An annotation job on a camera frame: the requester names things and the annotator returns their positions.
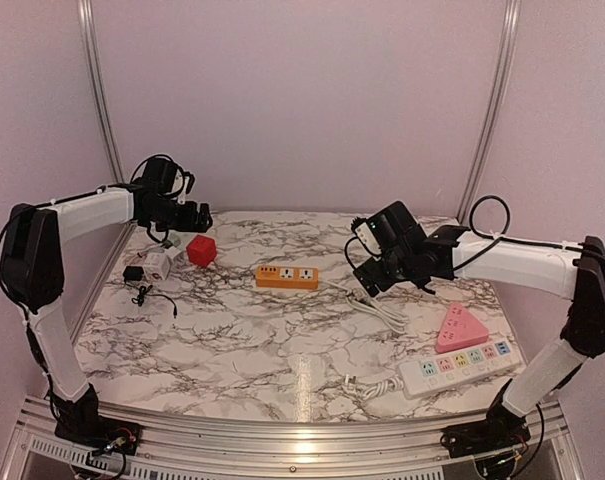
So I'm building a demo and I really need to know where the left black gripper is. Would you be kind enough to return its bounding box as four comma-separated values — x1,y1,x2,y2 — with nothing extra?
146,197,213,233

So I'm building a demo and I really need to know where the white orange-strip cable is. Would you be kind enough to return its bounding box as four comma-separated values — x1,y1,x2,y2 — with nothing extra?
317,279,406,332

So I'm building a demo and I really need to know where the red cube socket adapter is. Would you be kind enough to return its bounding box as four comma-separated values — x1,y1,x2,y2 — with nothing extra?
186,235,217,268

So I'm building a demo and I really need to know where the orange power strip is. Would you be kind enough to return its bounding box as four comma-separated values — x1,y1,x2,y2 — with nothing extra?
255,265,319,290

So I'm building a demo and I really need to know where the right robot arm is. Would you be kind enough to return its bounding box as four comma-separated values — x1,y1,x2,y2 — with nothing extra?
351,201,605,458

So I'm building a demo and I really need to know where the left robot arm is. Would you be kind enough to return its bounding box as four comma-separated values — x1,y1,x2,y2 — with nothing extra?
0,154,213,454

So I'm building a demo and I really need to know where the green grey plug adapter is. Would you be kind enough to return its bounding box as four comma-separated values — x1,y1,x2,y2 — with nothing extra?
162,235,181,249

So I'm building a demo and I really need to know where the white small charger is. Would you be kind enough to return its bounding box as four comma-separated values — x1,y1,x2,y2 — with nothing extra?
164,246,183,262

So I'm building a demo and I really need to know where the white cube socket adapter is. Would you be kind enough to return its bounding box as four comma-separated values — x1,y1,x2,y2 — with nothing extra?
142,252,171,282

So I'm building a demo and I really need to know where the pink triangular power strip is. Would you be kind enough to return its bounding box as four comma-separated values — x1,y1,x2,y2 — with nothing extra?
435,302,489,354

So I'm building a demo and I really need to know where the white multicolour power strip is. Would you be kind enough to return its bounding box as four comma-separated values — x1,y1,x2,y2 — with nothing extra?
397,339,522,399

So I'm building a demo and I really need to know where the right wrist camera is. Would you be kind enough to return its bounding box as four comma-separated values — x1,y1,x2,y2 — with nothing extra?
351,217,382,257

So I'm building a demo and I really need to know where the black power adapter with cable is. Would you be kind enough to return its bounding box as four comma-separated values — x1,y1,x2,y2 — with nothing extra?
122,266,178,318

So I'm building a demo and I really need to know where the white bundled strip cable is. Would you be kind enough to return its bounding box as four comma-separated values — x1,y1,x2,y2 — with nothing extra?
341,376,406,400

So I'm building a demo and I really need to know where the aluminium front rail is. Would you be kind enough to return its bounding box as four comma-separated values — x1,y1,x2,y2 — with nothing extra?
0,397,586,479

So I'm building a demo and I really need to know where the left aluminium frame post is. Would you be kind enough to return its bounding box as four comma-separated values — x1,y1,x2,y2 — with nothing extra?
76,0,128,186

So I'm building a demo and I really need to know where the aluminium frame post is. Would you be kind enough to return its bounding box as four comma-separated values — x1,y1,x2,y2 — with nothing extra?
76,0,128,186
456,0,522,223

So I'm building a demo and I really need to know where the right aluminium frame post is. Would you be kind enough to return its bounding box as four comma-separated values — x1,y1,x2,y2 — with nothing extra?
456,0,522,223

